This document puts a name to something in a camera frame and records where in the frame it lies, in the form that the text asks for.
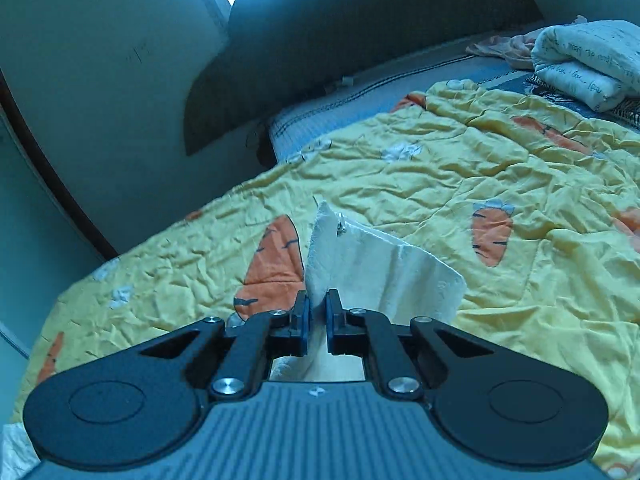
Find dark scalloped headboard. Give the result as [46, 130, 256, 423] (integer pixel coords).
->
[183, 0, 542, 155]

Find peach crumpled cloth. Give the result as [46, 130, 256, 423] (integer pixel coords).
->
[465, 14, 589, 72]

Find folded white printed blanket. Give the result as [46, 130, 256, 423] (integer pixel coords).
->
[532, 21, 640, 113]

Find yellow carrot print quilt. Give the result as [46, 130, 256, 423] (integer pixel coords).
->
[16, 81, 639, 479]

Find grey quilted mattress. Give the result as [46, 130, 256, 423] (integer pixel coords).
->
[267, 37, 639, 162]

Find white textured pants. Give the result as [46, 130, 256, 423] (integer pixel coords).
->
[270, 202, 466, 382]

